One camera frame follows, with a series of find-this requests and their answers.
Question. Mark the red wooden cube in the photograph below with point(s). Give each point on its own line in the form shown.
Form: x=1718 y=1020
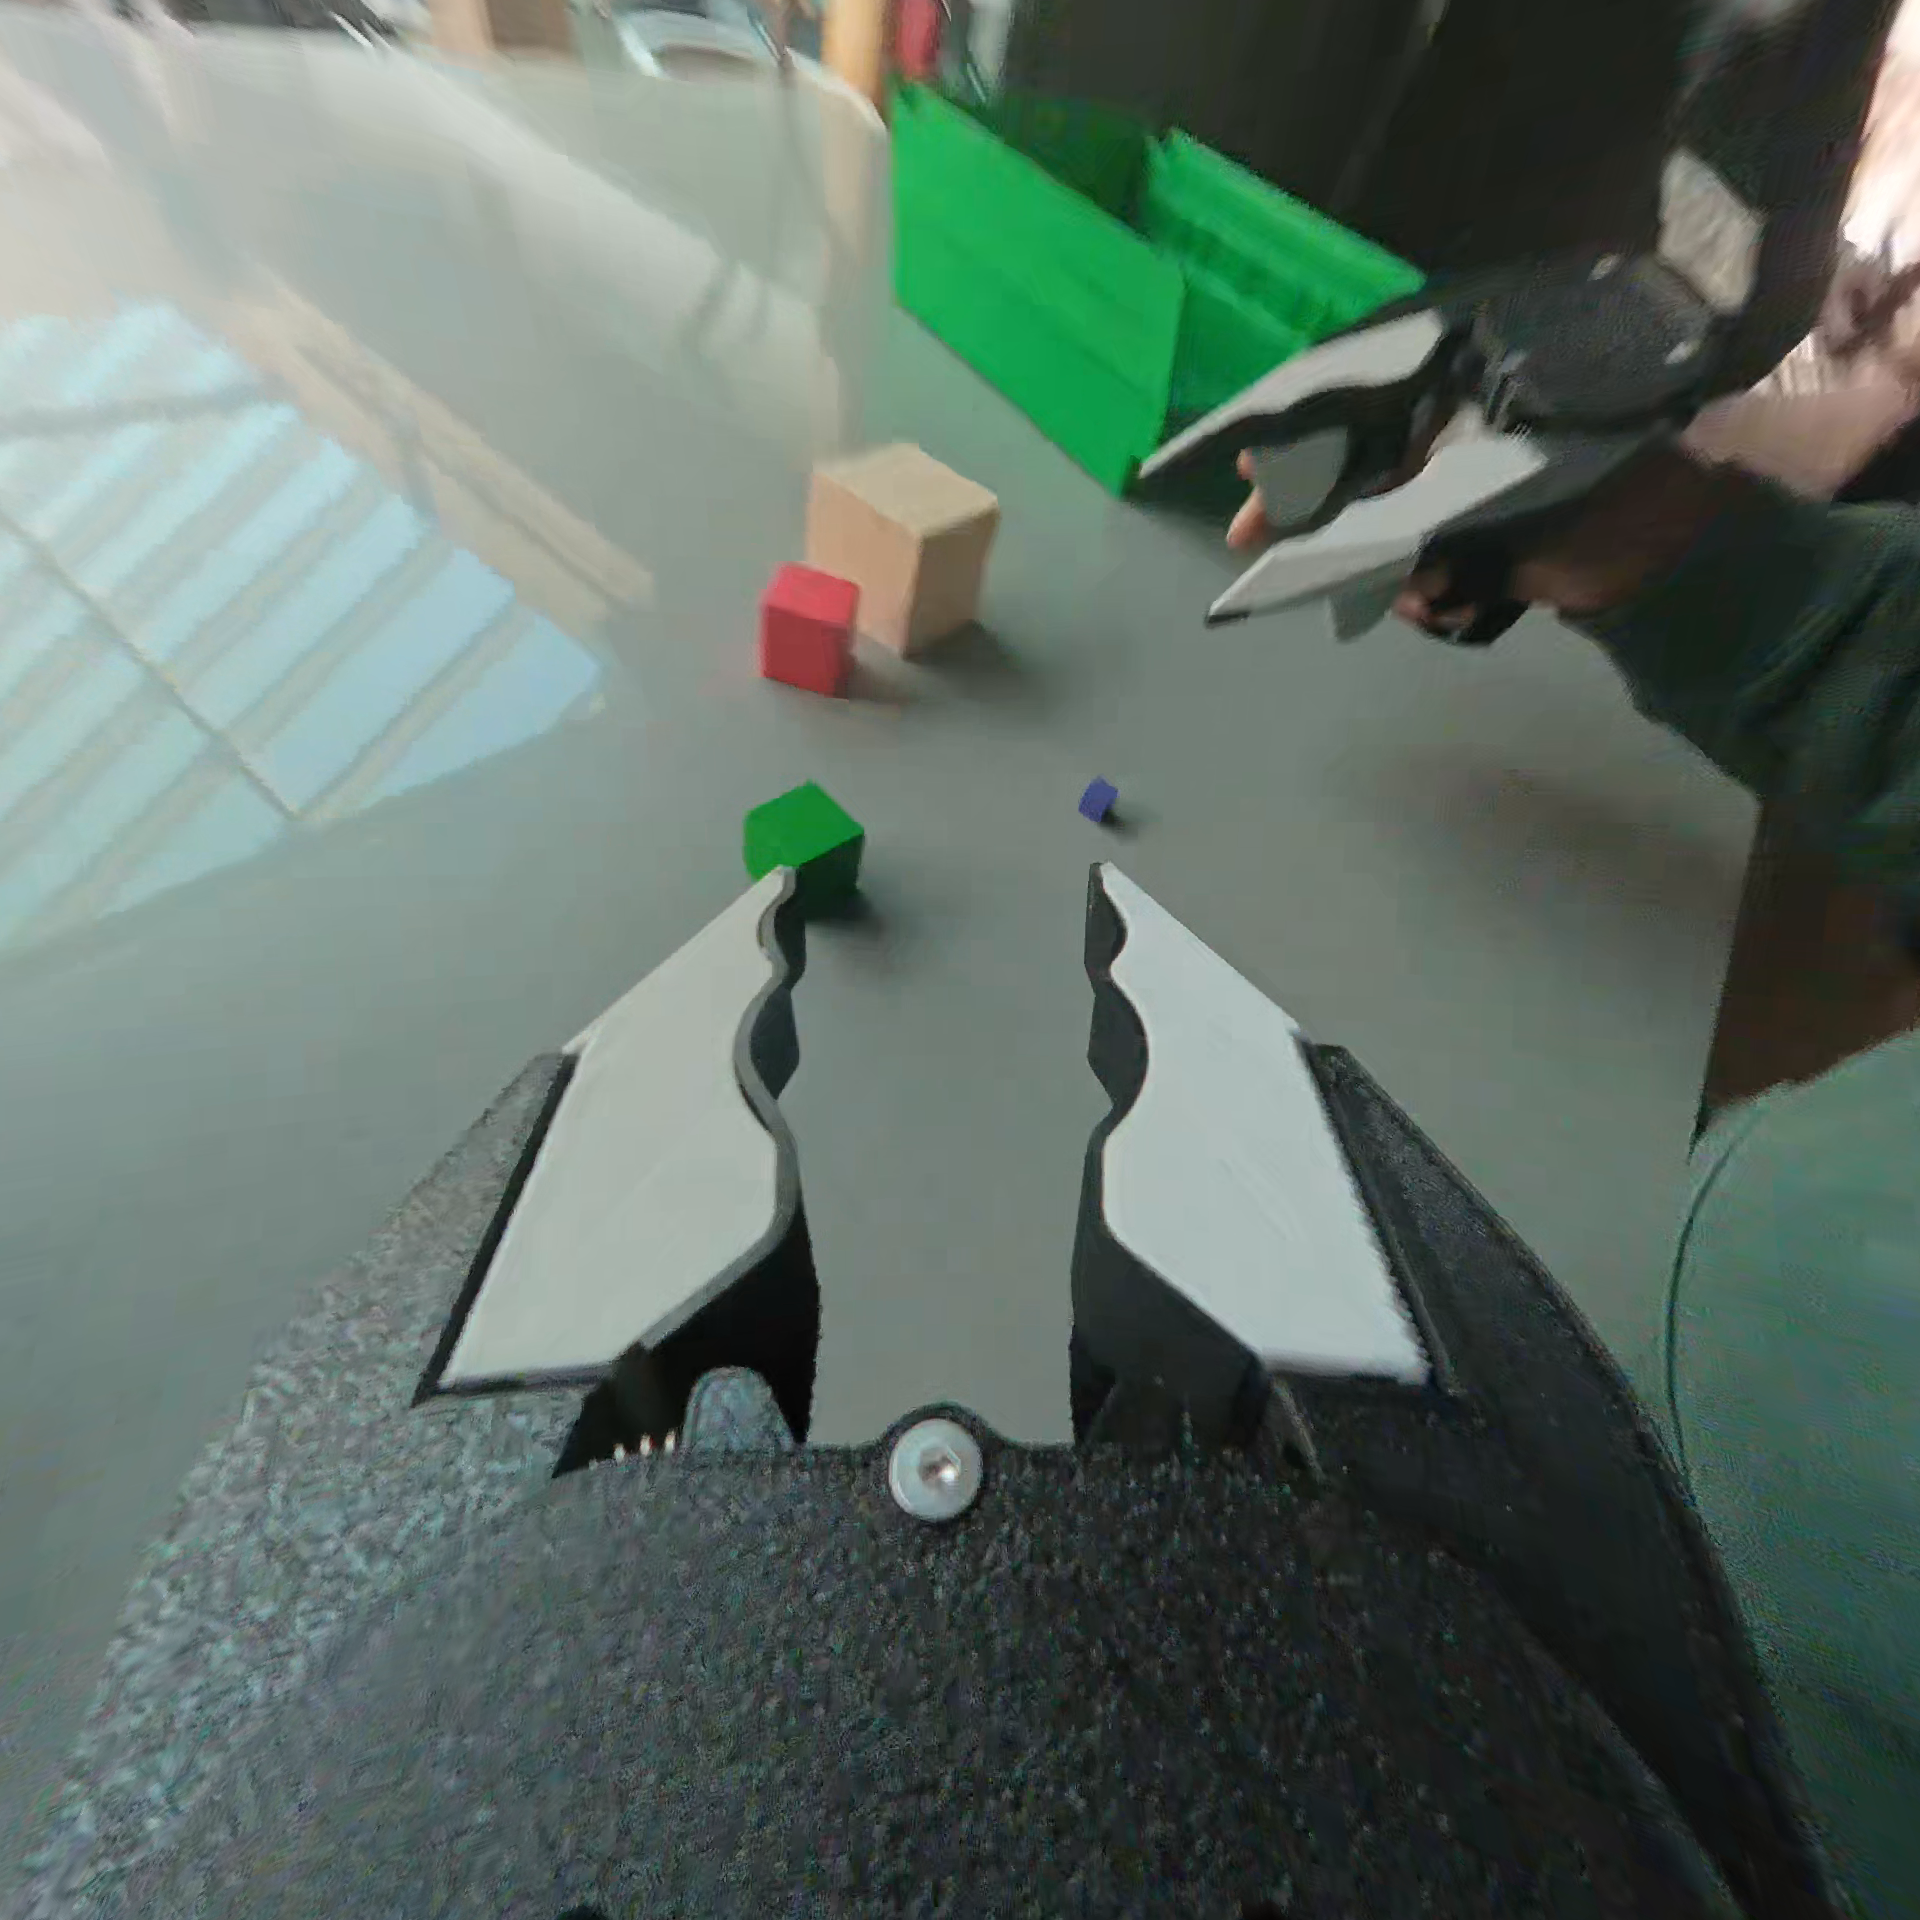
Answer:
x=808 y=638

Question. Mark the small dark green wooden cube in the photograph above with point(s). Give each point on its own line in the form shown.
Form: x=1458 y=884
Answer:
x=804 y=839

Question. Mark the wooden pillar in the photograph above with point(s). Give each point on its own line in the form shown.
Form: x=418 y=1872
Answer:
x=855 y=43

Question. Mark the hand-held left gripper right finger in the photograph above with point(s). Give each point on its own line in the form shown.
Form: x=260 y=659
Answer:
x=1244 y=1201

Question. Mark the tiny blue wooden cube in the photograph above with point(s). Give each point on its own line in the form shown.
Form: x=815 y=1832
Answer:
x=1097 y=801

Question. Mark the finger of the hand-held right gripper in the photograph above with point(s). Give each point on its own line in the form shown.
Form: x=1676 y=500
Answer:
x=1412 y=518
x=1320 y=383

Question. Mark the green plastic bin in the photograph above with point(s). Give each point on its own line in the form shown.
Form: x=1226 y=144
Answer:
x=1037 y=299

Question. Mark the person's right forearm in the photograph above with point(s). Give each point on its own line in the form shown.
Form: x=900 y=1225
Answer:
x=1785 y=660

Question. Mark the person's green clothing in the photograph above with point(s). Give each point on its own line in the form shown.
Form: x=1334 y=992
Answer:
x=1815 y=1424

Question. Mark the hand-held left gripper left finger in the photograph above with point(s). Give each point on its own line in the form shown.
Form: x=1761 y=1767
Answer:
x=645 y=1201

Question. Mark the large plain wooden cube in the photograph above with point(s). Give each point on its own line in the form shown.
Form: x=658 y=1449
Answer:
x=902 y=540

